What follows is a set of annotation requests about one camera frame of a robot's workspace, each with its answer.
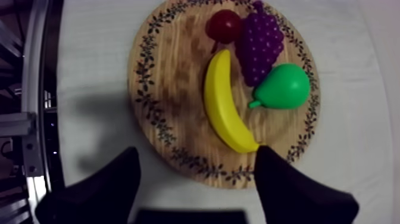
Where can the yellow toy banana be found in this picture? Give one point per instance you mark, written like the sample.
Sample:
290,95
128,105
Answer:
222,103

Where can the green toy pear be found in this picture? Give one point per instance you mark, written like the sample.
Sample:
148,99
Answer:
284,87

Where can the silver metal bar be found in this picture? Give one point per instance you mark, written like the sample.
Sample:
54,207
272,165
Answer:
31,94

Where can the small red fruit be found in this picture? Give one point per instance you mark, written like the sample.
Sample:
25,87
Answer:
224,26

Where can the round wooden board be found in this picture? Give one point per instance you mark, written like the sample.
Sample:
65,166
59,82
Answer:
175,94

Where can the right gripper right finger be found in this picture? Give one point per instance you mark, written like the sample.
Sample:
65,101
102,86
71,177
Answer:
290,194

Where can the purple toy grapes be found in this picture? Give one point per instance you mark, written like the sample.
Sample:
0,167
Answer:
259,47

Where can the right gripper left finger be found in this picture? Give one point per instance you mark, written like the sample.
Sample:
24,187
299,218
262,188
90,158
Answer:
103,194

